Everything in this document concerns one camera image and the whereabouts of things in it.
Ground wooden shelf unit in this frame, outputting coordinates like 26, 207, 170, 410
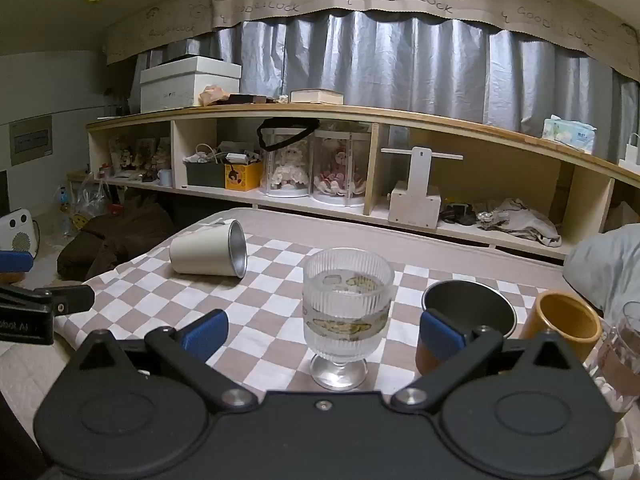
86, 102, 640, 262

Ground clear glass tumbler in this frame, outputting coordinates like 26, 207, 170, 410
584, 301, 640, 413

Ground dark green box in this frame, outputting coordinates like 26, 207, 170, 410
185, 160, 227, 189

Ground grey crumpled clothing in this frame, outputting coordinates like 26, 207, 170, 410
475, 198, 563, 248

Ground white storage box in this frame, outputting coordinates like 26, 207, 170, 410
139, 56, 243, 114

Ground white space heater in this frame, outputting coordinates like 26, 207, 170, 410
0, 208, 37, 254

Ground crumpled beige paper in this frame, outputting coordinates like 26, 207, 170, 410
198, 84, 233, 107

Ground dark small items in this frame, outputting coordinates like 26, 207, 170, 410
440, 203, 478, 226

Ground mustard yellow cup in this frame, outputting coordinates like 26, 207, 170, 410
520, 290, 603, 366

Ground white cup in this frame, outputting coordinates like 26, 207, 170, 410
169, 219, 248, 279

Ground doll case with black handle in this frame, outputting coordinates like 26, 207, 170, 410
257, 118, 322, 198

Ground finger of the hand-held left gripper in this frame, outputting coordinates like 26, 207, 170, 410
0, 284, 96, 318
0, 251, 35, 284

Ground ribbed glass goblet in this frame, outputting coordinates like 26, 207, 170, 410
302, 247, 396, 391

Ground clear doll case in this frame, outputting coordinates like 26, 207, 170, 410
311, 129, 372, 207

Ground yellow printed box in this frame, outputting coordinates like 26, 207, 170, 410
224, 160, 264, 192

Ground grey curtain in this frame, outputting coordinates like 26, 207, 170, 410
129, 9, 640, 161

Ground grey pillow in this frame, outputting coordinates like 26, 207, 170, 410
563, 224, 640, 317

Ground framed figurines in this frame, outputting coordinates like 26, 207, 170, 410
107, 135, 173, 172

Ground checkered blanket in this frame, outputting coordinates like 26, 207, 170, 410
52, 207, 640, 480

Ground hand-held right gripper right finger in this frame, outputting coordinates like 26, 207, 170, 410
390, 310, 589, 414

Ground wall panel box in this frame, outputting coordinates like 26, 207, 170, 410
10, 115, 54, 167

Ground thick book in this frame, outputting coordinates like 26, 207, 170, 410
290, 88, 345, 106

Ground clear plastic bag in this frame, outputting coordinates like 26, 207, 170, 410
59, 180, 110, 239

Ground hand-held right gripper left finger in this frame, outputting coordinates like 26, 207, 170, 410
75, 309, 254, 413

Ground brown cushion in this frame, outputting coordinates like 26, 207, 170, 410
57, 196, 177, 281

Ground tissue pack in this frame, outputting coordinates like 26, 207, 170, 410
542, 115, 598, 155

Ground white paper bag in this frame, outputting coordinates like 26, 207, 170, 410
619, 133, 640, 169

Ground brown metal-lined cup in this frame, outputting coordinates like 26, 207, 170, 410
416, 280, 517, 376

